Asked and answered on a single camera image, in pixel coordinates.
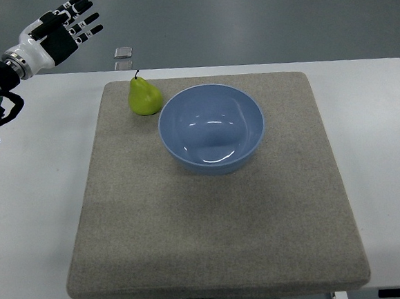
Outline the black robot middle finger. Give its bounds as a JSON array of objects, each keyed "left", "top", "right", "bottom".
[{"left": 64, "top": 0, "right": 93, "bottom": 19}]

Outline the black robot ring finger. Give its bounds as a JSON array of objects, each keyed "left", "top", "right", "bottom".
[{"left": 68, "top": 13, "right": 99, "bottom": 34}]

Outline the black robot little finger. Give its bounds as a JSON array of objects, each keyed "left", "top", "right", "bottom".
[{"left": 74, "top": 24, "right": 103, "bottom": 44}]

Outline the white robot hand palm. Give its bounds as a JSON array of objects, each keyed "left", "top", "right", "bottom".
[{"left": 2, "top": 12, "right": 78, "bottom": 75}]

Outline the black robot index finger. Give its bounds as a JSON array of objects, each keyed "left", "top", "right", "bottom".
[{"left": 53, "top": 0, "right": 80, "bottom": 14}]

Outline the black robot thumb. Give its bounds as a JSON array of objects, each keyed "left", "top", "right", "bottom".
[{"left": 29, "top": 15, "right": 69, "bottom": 40}]

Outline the green pear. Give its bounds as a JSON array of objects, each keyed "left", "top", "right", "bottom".
[{"left": 128, "top": 70, "right": 163, "bottom": 116}]

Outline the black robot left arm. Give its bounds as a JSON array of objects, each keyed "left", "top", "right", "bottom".
[{"left": 0, "top": 0, "right": 103, "bottom": 126}]

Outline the blue bowl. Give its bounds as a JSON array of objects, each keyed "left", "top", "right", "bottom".
[{"left": 158, "top": 84, "right": 265, "bottom": 175}]

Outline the upper metal floor plate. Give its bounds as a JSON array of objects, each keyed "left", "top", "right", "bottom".
[{"left": 114, "top": 46, "right": 133, "bottom": 59}]

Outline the metal floor plate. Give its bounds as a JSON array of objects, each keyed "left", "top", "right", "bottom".
[
  {"left": 114, "top": 46, "right": 133, "bottom": 59},
  {"left": 114, "top": 59, "right": 133, "bottom": 71}
]

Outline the lower metal floor plate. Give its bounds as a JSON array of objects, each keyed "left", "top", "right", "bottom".
[{"left": 114, "top": 59, "right": 133, "bottom": 71}]

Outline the beige fabric mat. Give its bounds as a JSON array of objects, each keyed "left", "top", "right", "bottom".
[{"left": 66, "top": 72, "right": 371, "bottom": 299}]

